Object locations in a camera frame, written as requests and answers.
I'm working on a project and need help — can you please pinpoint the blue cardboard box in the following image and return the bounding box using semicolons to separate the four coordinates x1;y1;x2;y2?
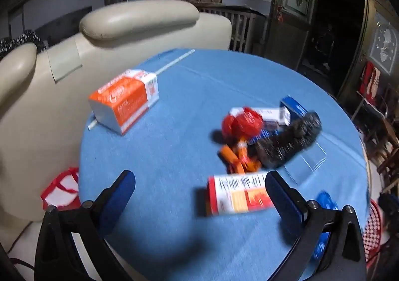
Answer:
280;96;309;119

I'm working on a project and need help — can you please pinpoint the red and white shopping bag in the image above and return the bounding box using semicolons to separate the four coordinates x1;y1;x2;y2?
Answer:
40;167;81;211

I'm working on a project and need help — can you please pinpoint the flat blue packet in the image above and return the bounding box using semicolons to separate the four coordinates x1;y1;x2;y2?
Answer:
260;128;279;141

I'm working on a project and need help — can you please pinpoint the blue tablecloth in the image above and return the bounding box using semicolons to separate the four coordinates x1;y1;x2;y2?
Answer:
78;48;370;281

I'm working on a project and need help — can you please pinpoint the clear plastic packaging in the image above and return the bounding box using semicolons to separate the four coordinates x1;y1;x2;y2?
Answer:
285;141;327;183

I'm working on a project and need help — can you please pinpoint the red and white medicine box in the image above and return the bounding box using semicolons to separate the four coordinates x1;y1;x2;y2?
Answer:
206;173;276;217

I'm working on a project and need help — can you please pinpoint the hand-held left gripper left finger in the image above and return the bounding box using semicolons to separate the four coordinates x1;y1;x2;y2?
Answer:
35;170;136;281

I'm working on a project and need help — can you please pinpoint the white and red small box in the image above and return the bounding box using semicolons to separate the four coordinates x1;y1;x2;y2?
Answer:
230;106;292;127

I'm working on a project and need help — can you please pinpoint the thin white straw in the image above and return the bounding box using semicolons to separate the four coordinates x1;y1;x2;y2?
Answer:
88;49;196;131

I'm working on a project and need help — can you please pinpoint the red mesh basket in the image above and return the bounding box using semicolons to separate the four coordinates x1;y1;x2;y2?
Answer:
363;198;385;271

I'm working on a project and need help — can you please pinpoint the blue plastic wrapper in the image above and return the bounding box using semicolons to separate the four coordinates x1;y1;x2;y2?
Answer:
312;190;339;261

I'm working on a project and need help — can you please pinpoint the cream leather sofa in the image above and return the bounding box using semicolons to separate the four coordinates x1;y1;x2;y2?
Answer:
0;0;233;238

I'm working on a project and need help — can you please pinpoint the orange and white tissue pack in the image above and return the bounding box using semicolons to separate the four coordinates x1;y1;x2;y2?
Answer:
88;69;159;136

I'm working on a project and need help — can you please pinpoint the orange snack wrapper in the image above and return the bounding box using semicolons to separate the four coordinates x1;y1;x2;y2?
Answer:
218;141;262;174

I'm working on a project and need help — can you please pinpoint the black plastic bag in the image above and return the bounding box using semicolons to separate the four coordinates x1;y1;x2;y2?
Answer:
254;112;322;169

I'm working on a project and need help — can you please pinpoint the wooden slatted crib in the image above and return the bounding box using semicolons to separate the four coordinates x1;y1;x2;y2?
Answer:
192;1;265;54

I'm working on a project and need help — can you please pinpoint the red cloth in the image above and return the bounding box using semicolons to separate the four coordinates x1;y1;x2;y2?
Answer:
358;62;382;102

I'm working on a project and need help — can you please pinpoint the crumpled red plastic bag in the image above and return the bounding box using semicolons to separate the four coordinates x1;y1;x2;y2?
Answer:
221;107;265;144

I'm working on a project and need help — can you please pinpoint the wooden door with glass panel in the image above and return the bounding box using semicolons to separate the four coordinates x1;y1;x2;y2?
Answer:
338;0;399;104
265;0;318;60

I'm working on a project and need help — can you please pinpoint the wooden chair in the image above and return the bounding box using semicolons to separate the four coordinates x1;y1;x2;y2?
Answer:
352;88;399;194

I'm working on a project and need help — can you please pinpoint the black and white patterned cloth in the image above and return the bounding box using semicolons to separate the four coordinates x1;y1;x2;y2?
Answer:
0;29;47;60

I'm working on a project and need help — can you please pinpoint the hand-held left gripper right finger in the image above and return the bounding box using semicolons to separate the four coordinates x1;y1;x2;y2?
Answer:
265;171;367;281

